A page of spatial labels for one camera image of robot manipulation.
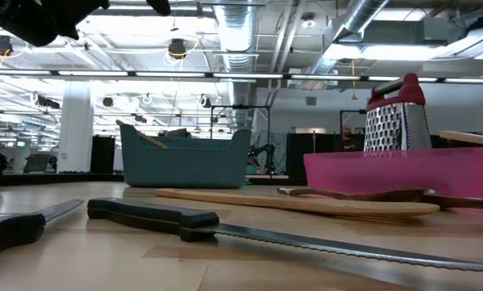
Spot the black ceiling cable reel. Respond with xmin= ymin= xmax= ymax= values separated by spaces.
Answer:
xmin=167 ymin=37 xmax=188 ymax=61
xmin=0 ymin=35 xmax=15 ymax=57

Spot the person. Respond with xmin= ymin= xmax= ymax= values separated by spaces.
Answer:
xmin=333 ymin=123 xmax=364 ymax=154

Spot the black cabinet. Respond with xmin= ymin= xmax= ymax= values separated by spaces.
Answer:
xmin=90 ymin=135 xmax=116 ymax=175
xmin=285 ymin=132 xmax=339 ymax=181

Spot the background black metal frame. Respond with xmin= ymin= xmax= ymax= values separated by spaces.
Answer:
xmin=208 ymin=103 xmax=271 ymax=175

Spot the silver ventilation duct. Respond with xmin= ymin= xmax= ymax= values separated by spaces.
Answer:
xmin=212 ymin=0 xmax=259 ymax=130
xmin=305 ymin=0 xmax=390 ymax=82

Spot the wooden spatula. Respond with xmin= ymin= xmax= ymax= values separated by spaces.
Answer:
xmin=439 ymin=129 xmax=483 ymax=150

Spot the dark wooden spoon white label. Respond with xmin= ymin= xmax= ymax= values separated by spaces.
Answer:
xmin=422 ymin=192 xmax=483 ymax=212

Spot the red plastic tray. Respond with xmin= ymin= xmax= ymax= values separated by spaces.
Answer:
xmin=304 ymin=146 xmax=483 ymax=199

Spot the slotted wooden spoon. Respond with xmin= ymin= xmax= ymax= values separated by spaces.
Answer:
xmin=154 ymin=188 xmax=441 ymax=221

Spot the red-topped metal box grater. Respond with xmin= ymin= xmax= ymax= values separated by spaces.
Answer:
xmin=363 ymin=72 xmax=433 ymax=153

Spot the black aluminium table frame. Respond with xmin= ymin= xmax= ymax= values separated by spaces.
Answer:
xmin=0 ymin=172 xmax=307 ymax=188

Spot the teal plastic bin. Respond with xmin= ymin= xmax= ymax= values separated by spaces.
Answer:
xmin=115 ymin=120 xmax=253 ymax=189

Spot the light wooden spork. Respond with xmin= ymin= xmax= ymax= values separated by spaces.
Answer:
xmin=115 ymin=119 xmax=169 ymax=150

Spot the black-handled steak knife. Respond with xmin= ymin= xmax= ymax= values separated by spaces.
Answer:
xmin=86 ymin=196 xmax=483 ymax=274
xmin=0 ymin=198 xmax=85 ymax=264

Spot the white pillar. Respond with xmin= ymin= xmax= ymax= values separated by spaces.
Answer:
xmin=57 ymin=80 xmax=95 ymax=174

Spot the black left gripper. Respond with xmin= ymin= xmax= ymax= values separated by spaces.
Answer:
xmin=0 ymin=0 xmax=111 ymax=48

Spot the white light strip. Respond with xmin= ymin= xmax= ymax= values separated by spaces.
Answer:
xmin=0 ymin=69 xmax=483 ymax=85

